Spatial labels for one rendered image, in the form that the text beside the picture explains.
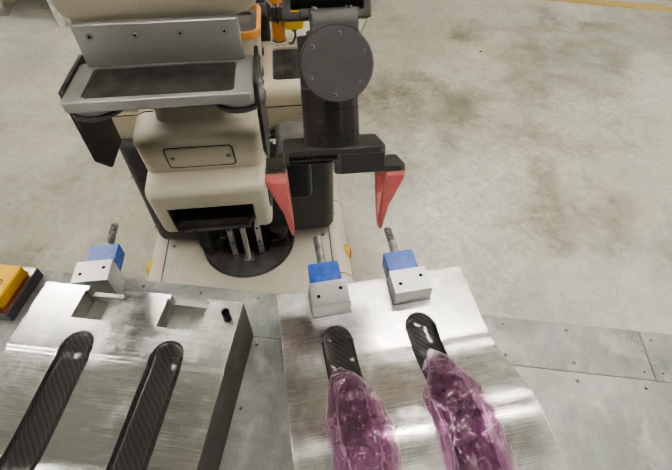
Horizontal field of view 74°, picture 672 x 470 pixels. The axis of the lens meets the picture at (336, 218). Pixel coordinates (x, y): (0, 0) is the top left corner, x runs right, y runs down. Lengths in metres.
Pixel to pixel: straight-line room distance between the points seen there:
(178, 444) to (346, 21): 0.43
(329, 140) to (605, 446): 0.48
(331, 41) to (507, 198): 1.73
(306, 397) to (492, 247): 1.40
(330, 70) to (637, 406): 0.56
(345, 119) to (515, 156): 1.86
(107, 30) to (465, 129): 1.89
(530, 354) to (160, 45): 0.66
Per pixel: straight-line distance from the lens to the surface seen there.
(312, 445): 0.49
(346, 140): 0.44
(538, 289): 1.78
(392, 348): 0.57
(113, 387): 0.57
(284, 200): 0.46
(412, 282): 0.59
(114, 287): 0.72
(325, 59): 0.36
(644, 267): 2.04
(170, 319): 0.62
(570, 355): 0.70
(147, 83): 0.68
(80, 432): 0.57
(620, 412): 0.70
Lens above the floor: 1.37
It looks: 49 degrees down
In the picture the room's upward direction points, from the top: straight up
